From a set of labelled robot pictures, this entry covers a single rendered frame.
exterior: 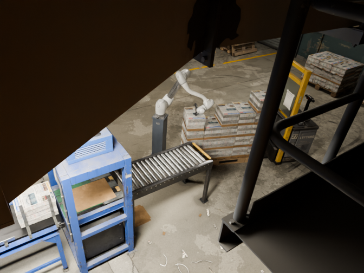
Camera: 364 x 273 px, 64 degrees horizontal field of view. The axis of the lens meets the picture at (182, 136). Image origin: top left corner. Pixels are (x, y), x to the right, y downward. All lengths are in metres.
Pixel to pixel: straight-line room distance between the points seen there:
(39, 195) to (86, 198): 0.52
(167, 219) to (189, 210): 0.37
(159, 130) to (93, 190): 1.58
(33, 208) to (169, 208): 1.99
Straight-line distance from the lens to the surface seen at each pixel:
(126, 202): 3.35
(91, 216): 3.50
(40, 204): 3.38
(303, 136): 5.62
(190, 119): 4.52
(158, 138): 4.80
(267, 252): 0.97
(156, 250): 4.09
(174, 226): 4.33
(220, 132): 4.93
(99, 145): 2.95
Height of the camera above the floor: 3.41
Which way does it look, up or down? 35 degrees down
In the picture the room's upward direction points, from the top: 5 degrees clockwise
